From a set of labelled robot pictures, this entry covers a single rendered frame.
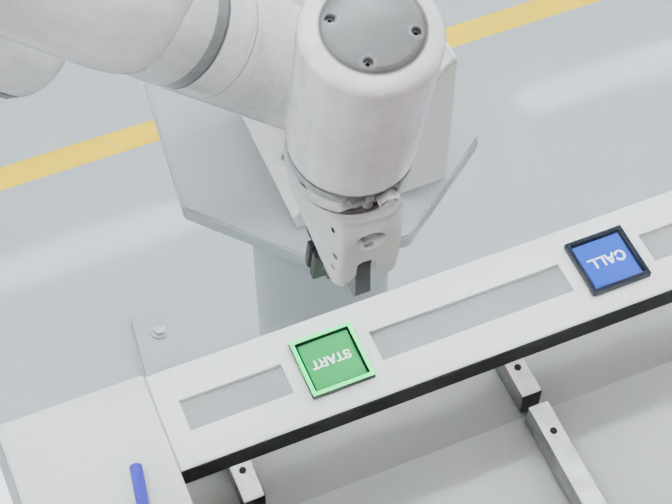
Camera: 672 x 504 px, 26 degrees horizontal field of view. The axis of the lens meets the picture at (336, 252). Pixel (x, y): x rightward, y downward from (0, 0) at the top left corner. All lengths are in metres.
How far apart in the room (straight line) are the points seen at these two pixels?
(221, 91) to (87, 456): 0.36
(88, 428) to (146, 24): 0.49
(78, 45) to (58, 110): 1.89
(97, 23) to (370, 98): 0.15
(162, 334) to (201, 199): 0.88
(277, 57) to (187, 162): 0.22
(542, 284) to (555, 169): 1.31
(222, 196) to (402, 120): 0.68
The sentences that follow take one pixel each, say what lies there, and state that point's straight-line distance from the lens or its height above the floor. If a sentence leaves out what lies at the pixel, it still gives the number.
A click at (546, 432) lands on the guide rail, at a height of 0.85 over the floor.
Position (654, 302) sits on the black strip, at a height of 0.95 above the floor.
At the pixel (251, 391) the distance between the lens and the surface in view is 1.21.
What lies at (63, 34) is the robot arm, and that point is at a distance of 0.79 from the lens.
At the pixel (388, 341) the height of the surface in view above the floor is 0.96.
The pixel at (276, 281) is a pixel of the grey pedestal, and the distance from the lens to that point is 1.65.
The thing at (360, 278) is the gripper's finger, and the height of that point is 1.17.
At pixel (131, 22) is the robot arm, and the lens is 0.78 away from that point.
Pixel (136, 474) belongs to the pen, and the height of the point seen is 0.98.
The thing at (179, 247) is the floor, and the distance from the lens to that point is 2.46.
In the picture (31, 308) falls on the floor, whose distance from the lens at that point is 2.43.
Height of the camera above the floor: 2.01
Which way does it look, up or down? 55 degrees down
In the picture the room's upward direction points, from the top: straight up
